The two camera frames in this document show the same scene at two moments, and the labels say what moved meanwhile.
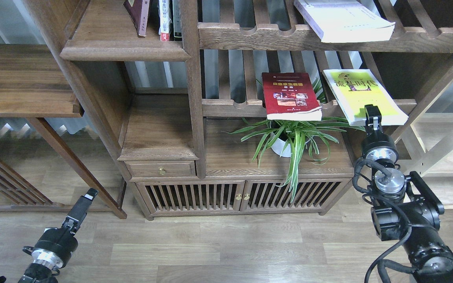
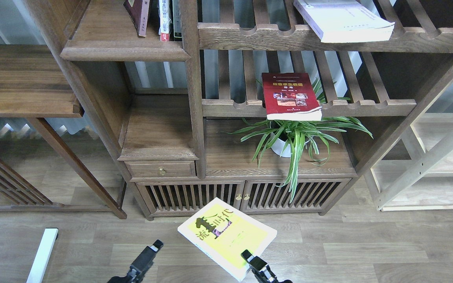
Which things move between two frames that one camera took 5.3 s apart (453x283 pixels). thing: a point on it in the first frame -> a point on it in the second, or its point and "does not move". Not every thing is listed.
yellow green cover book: [354, 88] -> [222, 232]
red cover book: [291, 96] does not move
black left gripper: [55, 249] -> [141, 265]
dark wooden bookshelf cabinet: [253, 107] does not move
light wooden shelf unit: [442, 146] does not move
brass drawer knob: [161, 171] does not move
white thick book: [345, 21] does not move
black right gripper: [378, 146] -> [261, 270]
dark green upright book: [177, 15] does not move
